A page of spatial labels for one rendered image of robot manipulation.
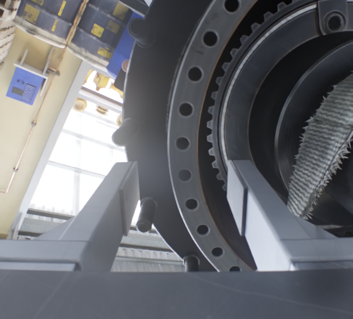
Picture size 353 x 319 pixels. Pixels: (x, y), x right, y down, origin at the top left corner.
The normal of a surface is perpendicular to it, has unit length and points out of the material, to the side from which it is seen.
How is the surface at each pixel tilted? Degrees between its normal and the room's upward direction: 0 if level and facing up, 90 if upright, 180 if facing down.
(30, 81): 90
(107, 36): 90
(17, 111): 90
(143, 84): 90
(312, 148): 80
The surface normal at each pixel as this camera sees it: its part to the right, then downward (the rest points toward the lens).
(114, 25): 0.52, 0.50
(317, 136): -0.93, -0.35
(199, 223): -0.02, 0.26
